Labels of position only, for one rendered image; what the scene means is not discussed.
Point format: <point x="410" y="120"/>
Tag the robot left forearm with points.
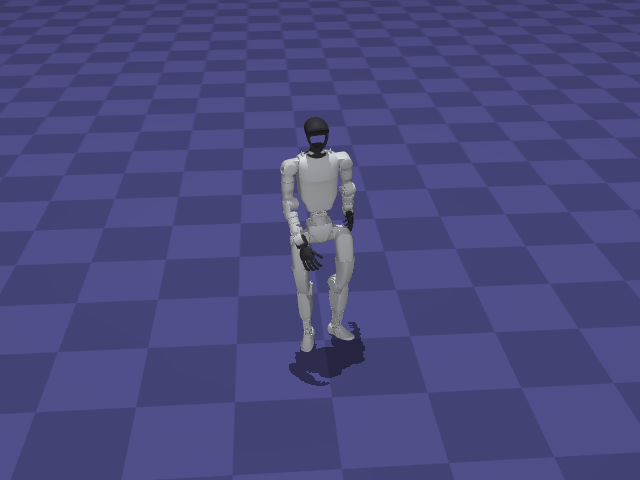
<point x="347" y="203"/>

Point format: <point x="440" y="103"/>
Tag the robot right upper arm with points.
<point x="289" y="168"/>

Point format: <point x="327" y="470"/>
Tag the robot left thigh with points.
<point x="344" y="259"/>

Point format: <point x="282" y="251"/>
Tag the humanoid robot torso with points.
<point x="317" y="181"/>

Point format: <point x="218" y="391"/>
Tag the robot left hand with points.
<point x="349" y="216"/>

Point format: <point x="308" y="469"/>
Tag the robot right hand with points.
<point x="306" y="253"/>

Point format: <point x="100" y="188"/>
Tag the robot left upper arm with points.
<point x="345" y="169"/>

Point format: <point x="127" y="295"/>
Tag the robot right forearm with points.
<point x="293" y="221"/>

